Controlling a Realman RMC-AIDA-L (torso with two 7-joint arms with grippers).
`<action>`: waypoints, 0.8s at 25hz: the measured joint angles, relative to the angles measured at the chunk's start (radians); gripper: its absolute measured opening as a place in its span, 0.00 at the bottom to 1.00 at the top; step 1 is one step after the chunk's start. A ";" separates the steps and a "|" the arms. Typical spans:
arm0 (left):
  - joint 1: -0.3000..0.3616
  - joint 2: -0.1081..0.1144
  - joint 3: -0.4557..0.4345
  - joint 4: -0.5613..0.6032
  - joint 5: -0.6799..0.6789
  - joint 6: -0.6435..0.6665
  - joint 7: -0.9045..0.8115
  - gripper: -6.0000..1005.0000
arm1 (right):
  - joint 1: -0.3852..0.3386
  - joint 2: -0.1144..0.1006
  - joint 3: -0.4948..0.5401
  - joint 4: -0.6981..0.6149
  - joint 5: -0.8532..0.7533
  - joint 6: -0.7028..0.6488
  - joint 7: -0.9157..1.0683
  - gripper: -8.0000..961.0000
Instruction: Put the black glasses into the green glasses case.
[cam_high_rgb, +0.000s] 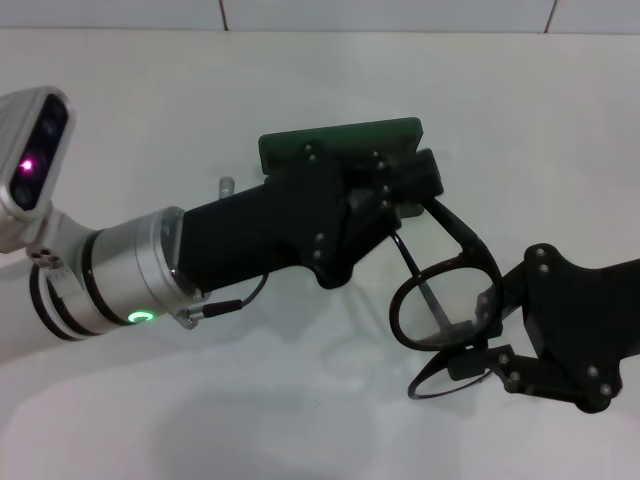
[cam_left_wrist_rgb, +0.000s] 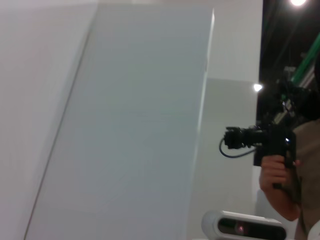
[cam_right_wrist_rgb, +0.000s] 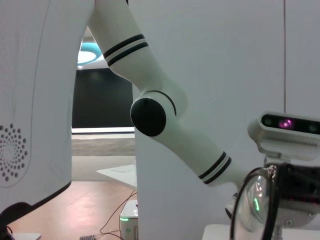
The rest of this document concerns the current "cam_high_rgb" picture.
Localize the green glasses case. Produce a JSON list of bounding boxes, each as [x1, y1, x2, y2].
[[257, 117, 427, 219]]

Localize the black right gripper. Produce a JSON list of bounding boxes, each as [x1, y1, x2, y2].
[[446, 243, 640, 414]]

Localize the black glasses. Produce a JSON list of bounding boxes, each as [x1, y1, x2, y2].
[[388, 197, 504, 402]]

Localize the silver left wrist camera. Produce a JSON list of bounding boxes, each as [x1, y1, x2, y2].
[[0, 86, 78, 226]]

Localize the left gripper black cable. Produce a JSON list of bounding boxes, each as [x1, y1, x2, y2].
[[174, 272, 269, 332]]

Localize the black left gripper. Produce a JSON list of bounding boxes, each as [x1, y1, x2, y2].
[[172, 143, 446, 291]]

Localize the left camera mount bracket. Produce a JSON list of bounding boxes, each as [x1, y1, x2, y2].
[[22, 209, 84, 274]]

